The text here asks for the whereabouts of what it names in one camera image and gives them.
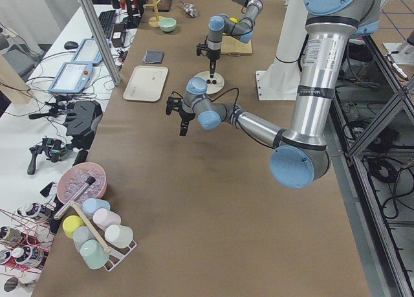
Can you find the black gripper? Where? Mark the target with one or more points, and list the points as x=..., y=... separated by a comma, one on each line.
x=186, y=114
x=213, y=55

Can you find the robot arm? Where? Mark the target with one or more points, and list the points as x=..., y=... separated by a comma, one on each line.
x=300, y=151
x=222, y=24

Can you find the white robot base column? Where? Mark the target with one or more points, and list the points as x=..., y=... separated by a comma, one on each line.
x=280, y=81

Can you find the beige plastic tray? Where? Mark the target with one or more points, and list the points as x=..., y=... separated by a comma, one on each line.
x=146, y=83

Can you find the round pale plate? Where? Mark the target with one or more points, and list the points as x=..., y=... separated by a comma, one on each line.
x=212, y=88

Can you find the wooden cutting board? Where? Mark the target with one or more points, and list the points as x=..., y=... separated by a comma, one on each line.
x=232, y=46

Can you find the mint green bowl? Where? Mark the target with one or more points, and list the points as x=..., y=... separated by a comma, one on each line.
x=167, y=24

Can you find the metal scoop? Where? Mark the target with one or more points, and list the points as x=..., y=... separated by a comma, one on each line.
x=190, y=9

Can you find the wooden mug tree stand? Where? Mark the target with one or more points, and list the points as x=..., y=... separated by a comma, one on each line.
x=154, y=21

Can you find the dark wooden box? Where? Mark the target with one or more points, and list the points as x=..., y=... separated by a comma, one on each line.
x=164, y=5

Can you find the black stand device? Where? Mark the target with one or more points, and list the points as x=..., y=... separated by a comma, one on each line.
x=81, y=123

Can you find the metal ice tongs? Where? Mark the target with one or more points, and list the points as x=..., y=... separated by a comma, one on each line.
x=59, y=214

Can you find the black keyboard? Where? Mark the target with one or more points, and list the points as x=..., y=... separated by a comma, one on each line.
x=106, y=20

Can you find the near teach pendant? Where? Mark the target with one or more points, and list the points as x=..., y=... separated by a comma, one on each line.
x=72, y=78

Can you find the teach pendant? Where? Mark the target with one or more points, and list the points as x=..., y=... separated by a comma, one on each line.
x=88, y=51
x=72, y=78

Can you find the far teach pendant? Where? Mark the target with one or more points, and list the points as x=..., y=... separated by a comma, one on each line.
x=88, y=51

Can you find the pale pink plastic cup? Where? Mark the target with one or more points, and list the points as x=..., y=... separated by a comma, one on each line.
x=103, y=218

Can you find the light blue plastic cup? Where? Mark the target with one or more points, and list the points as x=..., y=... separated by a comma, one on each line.
x=91, y=205

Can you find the pink bowl of ice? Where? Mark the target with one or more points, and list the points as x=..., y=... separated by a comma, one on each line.
x=76, y=177

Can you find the white mint plastic cup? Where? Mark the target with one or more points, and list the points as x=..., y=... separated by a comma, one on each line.
x=119, y=235

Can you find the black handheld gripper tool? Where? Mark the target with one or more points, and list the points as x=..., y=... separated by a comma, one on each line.
x=53, y=148

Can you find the black computer mouse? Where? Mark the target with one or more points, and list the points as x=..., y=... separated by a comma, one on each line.
x=71, y=45

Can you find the grey plastic cup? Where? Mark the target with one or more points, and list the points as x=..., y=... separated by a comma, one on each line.
x=81, y=235

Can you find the yellow green plastic cup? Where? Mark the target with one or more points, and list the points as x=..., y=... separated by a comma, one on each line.
x=71, y=224

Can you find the teal green plastic cup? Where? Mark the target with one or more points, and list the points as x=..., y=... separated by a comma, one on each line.
x=94, y=254

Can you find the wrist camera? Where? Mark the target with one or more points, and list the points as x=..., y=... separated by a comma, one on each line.
x=201, y=49
x=173, y=104

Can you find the white wire cup rack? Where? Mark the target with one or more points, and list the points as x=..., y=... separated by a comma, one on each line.
x=117, y=255

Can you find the aluminium frame post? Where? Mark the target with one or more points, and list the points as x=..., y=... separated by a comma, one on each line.
x=95, y=27

